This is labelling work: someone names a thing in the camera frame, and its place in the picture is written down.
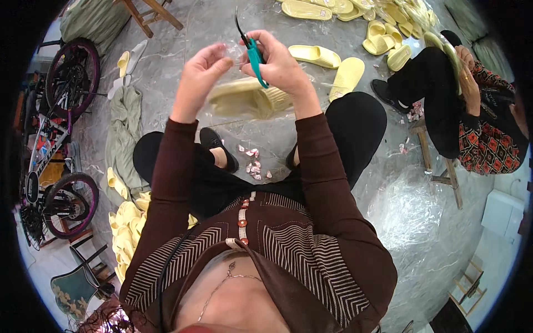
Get person's right hand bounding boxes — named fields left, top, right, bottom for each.
left=239, top=29, right=322, bottom=121

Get person's left hand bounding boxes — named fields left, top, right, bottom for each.
left=172, top=42, right=235, bottom=123

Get teal handled scissors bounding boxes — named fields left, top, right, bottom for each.
left=234, top=6, right=270, bottom=90

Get clear plastic bag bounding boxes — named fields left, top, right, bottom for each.
left=206, top=39, right=330, bottom=124

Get bagged yellow slipper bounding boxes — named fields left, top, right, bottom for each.
left=212, top=87, right=295, bottom=121
left=208, top=77, right=268, bottom=105

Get heap of yellow slippers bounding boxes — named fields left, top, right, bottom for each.
left=106, top=166, right=199, bottom=284
left=278, top=0, right=440, bottom=46

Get white slipper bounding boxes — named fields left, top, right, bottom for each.
left=125, top=39, right=149, bottom=76
left=107, top=74, right=132, bottom=101

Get green cloth sack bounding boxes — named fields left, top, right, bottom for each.
left=103, top=85, right=151, bottom=205

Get person's legs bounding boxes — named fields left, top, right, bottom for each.
left=132, top=92, right=388, bottom=221

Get scattered pink paper scraps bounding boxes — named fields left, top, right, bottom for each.
left=398, top=101, right=424, bottom=155
left=237, top=143, right=274, bottom=181

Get filled green sack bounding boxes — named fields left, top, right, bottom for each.
left=59, top=0, right=132, bottom=56

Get white and purple bicycle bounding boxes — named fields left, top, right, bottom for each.
left=18, top=37, right=102, bottom=251

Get low wooden stool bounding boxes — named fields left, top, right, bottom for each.
left=410, top=118, right=464, bottom=210

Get person's body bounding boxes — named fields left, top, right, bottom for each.
left=69, top=183, right=399, bottom=333

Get filled green sacks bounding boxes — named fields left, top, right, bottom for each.
left=443, top=0, right=514, bottom=80

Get large clear plastic sheet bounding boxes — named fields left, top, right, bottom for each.
left=366, top=166, right=494, bottom=333

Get chair with teal cushion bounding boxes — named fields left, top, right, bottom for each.
left=50, top=234, right=117, bottom=322

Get white box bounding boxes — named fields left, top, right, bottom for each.
left=481, top=189, right=526, bottom=244

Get small wooden stool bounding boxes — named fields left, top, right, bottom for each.
left=448, top=260, right=487, bottom=318

